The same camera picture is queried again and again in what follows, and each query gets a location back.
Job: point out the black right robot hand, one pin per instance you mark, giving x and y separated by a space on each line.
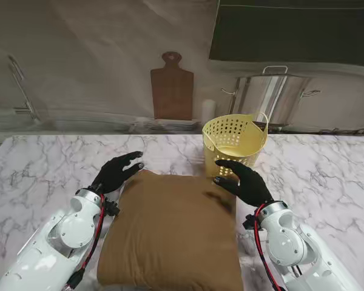
251 188

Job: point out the black stove grate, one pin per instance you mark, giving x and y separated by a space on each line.
345 131

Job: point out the brown wooden cutting board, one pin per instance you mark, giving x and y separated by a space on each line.
171 91

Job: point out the white pillar candle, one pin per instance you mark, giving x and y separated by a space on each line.
208 110

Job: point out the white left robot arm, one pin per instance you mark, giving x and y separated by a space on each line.
72 227

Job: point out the large steel stock pot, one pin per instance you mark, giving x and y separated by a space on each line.
261 97

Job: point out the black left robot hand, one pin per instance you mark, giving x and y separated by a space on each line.
112 175

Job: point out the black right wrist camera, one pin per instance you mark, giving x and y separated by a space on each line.
248 222

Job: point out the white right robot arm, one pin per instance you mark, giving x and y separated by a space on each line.
285 242

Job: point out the brown pillowcase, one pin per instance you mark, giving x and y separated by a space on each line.
170 230

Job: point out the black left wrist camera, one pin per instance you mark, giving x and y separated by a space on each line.
112 207

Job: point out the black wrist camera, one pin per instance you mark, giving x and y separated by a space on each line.
112 207
248 222

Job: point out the chrome kitchen faucet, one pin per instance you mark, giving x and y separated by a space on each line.
33 113

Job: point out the yellow perforated laundry basket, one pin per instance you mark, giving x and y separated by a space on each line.
210 156

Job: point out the dark range hood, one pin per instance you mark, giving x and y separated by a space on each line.
291 30

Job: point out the steel kitchen sink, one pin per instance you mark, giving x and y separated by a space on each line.
63 125

